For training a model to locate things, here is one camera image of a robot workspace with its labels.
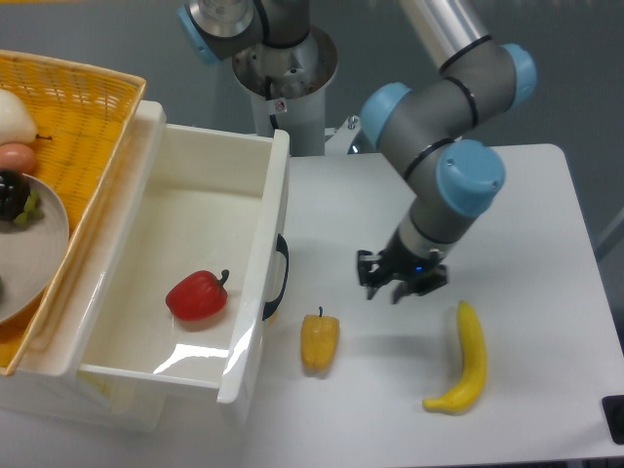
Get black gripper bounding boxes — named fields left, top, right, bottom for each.
left=357, top=233, right=448, bottom=304

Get white top drawer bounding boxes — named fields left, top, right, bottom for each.
left=77, top=123, right=291, bottom=406

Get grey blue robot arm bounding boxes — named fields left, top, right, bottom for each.
left=177, top=1, right=537, bottom=300

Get white drawer cabinet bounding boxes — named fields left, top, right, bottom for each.
left=0, top=100, right=254, bottom=435

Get yellow toy bell pepper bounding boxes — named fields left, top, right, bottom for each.
left=300, top=306, right=340, bottom=372

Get yellow toy banana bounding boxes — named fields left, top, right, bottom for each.
left=422, top=300, right=488, bottom=414

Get red toy bell pepper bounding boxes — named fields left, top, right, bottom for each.
left=165, top=269, right=230, bottom=322

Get black object at edge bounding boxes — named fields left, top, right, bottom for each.
left=602, top=395, right=624, bottom=446

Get yellow woven basket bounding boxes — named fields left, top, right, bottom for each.
left=1, top=51, right=146, bottom=376

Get grey round plate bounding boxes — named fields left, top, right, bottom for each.
left=1, top=175, right=69, bottom=322

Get dark toy grapes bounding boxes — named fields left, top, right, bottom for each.
left=1, top=169, right=44, bottom=226

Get pink toy sausage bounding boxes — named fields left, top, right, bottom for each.
left=0, top=143, right=37, bottom=174

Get white toy pear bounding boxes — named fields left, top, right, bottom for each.
left=0, top=90, right=53, bottom=144

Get black top drawer handle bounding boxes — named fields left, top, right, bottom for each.
left=262, top=234, right=290, bottom=321

